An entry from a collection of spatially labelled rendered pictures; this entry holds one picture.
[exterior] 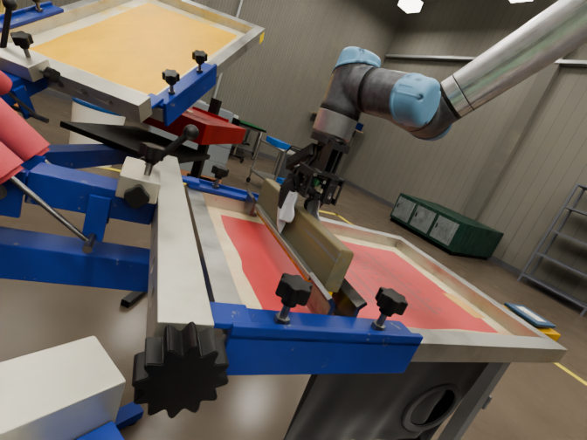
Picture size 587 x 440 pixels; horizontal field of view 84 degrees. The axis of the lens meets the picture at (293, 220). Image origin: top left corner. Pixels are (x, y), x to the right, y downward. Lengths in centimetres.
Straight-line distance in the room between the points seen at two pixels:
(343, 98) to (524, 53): 28
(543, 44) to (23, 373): 70
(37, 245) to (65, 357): 40
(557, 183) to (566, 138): 91
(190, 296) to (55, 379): 13
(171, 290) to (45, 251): 33
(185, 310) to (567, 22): 63
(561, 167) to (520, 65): 776
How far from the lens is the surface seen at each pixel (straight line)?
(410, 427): 92
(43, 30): 146
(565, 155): 845
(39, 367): 27
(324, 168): 59
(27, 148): 67
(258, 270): 64
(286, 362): 44
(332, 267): 51
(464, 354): 69
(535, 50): 67
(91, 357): 28
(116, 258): 64
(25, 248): 65
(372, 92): 58
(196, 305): 34
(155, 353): 29
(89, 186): 59
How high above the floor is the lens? 123
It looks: 15 degrees down
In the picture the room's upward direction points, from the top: 21 degrees clockwise
